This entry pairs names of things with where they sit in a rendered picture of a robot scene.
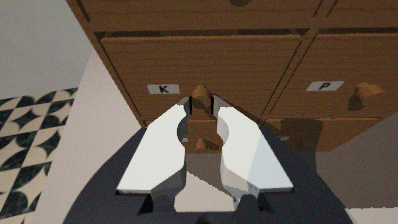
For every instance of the brown wooden drawer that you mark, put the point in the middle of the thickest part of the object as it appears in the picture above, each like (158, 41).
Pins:
(190, 10)
(305, 134)
(364, 9)
(202, 137)
(337, 65)
(240, 66)

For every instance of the brown wooden chest of drawers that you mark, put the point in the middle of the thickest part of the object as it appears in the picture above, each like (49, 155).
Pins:
(307, 28)

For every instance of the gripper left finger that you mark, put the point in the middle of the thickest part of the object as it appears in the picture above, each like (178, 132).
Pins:
(151, 163)

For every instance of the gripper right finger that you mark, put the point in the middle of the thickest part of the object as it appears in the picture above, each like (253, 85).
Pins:
(255, 161)

